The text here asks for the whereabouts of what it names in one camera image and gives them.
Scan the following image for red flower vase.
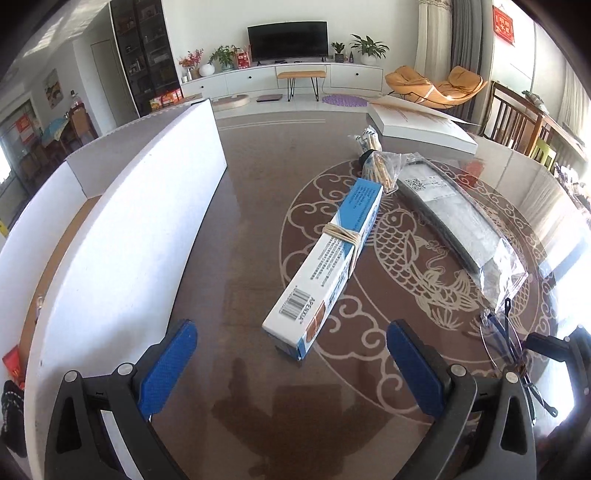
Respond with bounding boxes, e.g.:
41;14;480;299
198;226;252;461
177;49;204;82

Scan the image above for bagged bundle of sticks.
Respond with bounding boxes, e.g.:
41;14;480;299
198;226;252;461
351;126;405;195

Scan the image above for green potted plant right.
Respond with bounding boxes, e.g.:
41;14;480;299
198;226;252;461
351;34;390;66

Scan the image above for white box lid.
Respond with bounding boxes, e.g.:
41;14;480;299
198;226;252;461
368;96;478;158

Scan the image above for grey curtain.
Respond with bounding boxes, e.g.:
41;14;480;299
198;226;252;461
450;0;494;121

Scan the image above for green potted plant left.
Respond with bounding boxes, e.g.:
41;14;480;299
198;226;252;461
209;45;239;71

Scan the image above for blue frame eyeglasses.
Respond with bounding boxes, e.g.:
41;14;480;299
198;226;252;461
478;298;558;424

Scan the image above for black velvet scrunchie bow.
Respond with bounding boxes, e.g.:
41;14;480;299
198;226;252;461
1;380;27;458

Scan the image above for red wall decoration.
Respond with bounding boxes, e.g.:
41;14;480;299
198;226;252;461
493;6;515;45

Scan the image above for wooden dining chair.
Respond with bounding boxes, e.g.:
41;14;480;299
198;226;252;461
479;82;590;175

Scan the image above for green potted plant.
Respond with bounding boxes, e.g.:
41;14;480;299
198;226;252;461
209;45;239;71
351;34;390;66

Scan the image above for blue white ointment box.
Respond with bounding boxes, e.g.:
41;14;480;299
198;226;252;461
263;179;383;361

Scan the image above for wooden bench stool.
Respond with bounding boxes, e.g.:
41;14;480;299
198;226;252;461
276;69;329;103

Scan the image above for large white storage box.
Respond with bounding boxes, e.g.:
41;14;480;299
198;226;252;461
1;99;226;478

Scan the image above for red candy-shaped gift box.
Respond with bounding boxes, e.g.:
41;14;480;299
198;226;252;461
2;345;25;390

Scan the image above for packaged phone case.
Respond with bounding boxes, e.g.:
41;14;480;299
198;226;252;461
398;153;528;311

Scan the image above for white tv cabinet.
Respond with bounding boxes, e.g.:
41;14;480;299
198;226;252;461
181;62;387;98

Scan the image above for purple round floor mat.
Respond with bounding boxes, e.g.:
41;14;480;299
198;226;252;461
322;94;368;108

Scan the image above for black television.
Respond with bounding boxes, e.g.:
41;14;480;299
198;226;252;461
247;21;329;62

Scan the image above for black glass display cabinet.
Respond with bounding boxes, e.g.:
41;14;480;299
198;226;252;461
108;0;180;117

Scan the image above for orange lounge chair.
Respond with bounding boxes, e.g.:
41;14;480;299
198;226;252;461
385;66;487;110

